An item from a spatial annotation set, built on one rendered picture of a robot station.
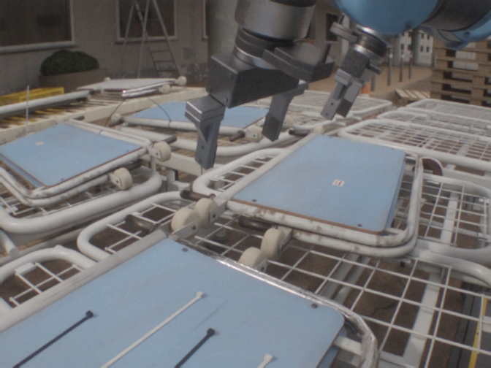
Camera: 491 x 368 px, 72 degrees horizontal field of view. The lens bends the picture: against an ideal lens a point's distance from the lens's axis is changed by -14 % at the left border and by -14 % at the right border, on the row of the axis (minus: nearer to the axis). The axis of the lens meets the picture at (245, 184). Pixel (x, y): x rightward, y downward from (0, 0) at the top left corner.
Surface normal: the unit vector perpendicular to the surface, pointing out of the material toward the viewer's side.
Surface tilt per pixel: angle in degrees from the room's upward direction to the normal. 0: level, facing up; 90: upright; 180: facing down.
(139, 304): 5
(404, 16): 115
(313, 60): 25
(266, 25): 108
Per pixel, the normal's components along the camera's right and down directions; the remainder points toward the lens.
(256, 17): -0.53, 0.48
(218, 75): -0.71, 0.36
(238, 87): 0.67, 0.59
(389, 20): 0.37, 0.68
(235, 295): 0.07, -0.92
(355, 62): -0.45, 0.21
